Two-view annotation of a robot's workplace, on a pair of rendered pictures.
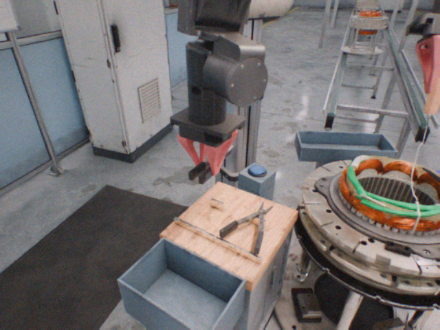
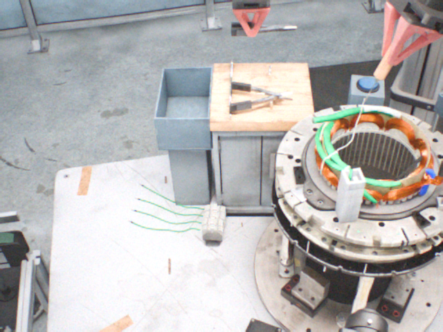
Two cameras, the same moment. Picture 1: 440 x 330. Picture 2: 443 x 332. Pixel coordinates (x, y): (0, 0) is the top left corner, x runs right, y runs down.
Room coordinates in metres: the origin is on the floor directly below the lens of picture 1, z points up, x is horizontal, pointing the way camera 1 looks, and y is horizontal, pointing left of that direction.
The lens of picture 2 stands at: (-0.08, -0.78, 1.78)
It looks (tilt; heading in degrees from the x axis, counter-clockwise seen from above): 46 degrees down; 61
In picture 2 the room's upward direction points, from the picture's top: 3 degrees counter-clockwise
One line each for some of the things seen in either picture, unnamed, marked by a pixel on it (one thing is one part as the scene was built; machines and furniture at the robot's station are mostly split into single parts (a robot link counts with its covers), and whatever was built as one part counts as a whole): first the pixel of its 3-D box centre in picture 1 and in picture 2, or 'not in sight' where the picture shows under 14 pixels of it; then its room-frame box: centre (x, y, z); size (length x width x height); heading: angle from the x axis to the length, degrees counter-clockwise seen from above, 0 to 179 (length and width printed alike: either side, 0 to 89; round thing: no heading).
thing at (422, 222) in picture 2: not in sight; (419, 218); (0.44, -0.46, 1.10); 0.03 x 0.02 x 0.01; 83
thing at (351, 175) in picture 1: (357, 174); (353, 114); (0.46, -0.26, 1.15); 0.15 x 0.04 x 0.02; 153
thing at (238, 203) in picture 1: (232, 226); (261, 95); (0.43, -0.03, 1.05); 0.20 x 0.19 x 0.02; 147
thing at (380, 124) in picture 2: not in sight; (367, 122); (0.49, -0.26, 1.12); 0.06 x 0.02 x 0.04; 153
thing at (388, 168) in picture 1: (400, 171); (419, 153); (0.52, -0.37, 1.12); 0.06 x 0.02 x 0.04; 63
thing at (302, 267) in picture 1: (308, 244); not in sight; (0.52, -0.22, 0.91); 0.02 x 0.02 x 0.21
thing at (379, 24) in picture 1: (365, 34); not in sight; (3.24, -1.45, 0.94); 0.39 x 0.39 x 0.30
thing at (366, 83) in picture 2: (257, 170); (368, 83); (0.65, -0.11, 1.04); 0.04 x 0.04 x 0.01
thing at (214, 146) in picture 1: (209, 148); (250, 11); (0.43, 0.01, 1.22); 0.07 x 0.07 x 0.09; 58
